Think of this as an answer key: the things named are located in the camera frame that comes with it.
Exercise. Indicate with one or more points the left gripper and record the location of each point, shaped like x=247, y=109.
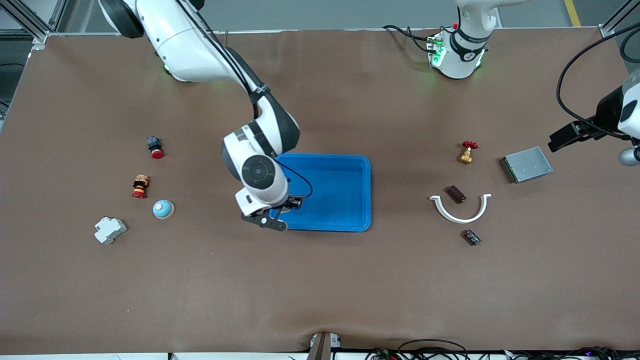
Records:
x=586, y=127

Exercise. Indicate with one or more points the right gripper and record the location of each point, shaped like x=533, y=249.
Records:
x=289, y=204

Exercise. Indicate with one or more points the light blue call bell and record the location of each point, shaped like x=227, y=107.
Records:
x=163, y=209
x=286, y=212

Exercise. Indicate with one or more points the dark brown connector block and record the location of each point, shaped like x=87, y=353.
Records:
x=455, y=194

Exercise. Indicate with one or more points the dark brown cylindrical capacitor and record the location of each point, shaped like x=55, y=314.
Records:
x=472, y=237

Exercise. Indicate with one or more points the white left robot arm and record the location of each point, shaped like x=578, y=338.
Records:
x=457, y=60

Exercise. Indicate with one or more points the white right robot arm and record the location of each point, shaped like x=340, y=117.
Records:
x=190, y=45

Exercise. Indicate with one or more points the silver metal module box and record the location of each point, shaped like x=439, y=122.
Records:
x=527, y=165

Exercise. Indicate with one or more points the blue plastic tray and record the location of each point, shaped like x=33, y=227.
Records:
x=335, y=200

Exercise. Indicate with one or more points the brown table mat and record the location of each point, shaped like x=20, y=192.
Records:
x=320, y=280

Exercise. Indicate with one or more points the white half-round pipe clamp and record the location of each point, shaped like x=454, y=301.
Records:
x=460, y=219

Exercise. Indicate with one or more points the red yellow black push button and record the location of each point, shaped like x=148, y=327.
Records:
x=140, y=186

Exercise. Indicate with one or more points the red button with black base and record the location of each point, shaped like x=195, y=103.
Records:
x=155, y=147

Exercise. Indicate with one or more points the white circuit breaker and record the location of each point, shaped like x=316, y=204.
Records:
x=110, y=230

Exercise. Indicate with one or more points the aluminium frame profile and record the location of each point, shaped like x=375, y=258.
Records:
x=607, y=31
x=30, y=22

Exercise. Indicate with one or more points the grey metal bracket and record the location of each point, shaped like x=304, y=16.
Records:
x=322, y=347

